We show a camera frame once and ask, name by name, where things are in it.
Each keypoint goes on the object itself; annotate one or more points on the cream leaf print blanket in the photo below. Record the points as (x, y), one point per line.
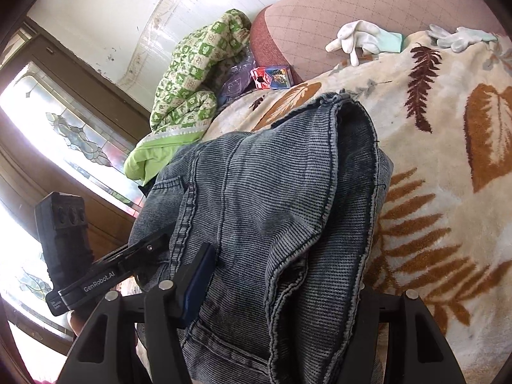
(448, 136)

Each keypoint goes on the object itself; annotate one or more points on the small colourful box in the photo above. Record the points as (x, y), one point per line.
(274, 78)

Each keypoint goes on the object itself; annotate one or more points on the blue denim pants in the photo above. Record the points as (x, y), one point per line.
(272, 208)

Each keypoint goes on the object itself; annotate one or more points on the white glove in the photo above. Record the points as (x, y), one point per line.
(362, 38)
(460, 38)

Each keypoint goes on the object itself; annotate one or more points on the brown wooden window frame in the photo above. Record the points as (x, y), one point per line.
(104, 224)

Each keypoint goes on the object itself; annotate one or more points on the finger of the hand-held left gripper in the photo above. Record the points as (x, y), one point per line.
(140, 250)

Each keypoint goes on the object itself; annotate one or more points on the stained glass window panel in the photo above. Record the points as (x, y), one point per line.
(20, 272)
(68, 128)

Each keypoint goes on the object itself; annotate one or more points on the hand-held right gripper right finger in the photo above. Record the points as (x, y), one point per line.
(416, 336)

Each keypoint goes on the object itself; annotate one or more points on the person's left hand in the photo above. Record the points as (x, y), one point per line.
(75, 322)

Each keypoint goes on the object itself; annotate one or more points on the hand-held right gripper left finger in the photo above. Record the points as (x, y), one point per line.
(200, 282)

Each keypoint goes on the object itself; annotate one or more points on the pink quilted mattress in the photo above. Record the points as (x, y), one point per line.
(320, 12)

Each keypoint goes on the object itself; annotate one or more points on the green patterned quilt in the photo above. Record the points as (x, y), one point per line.
(188, 88)

